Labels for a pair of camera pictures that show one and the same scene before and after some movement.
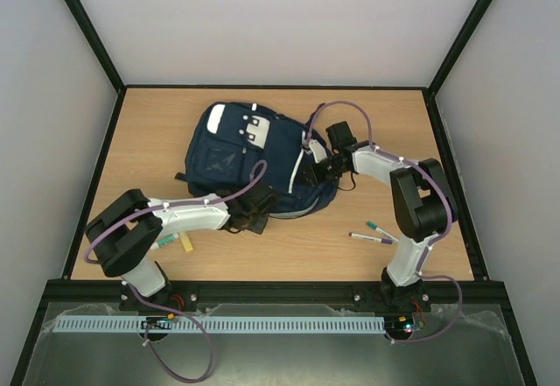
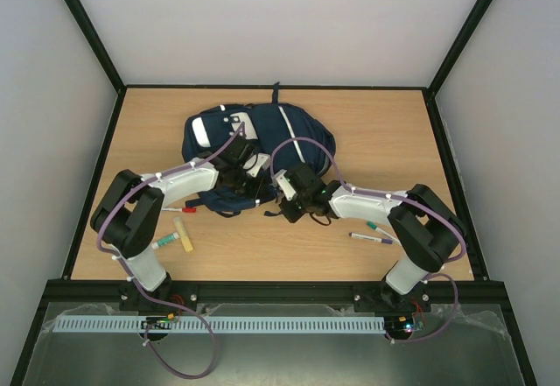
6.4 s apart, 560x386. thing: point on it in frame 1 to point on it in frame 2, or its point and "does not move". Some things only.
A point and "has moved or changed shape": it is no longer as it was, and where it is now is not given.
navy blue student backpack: [232, 144] has moved or changed shape
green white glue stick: [164, 241] does not move
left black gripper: [260, 226] to [255, 192]
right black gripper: [316, 171] to [291, 202]
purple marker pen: [369, 237] does not move
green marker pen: [374, 227] does not move
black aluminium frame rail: [276, 292] does not move
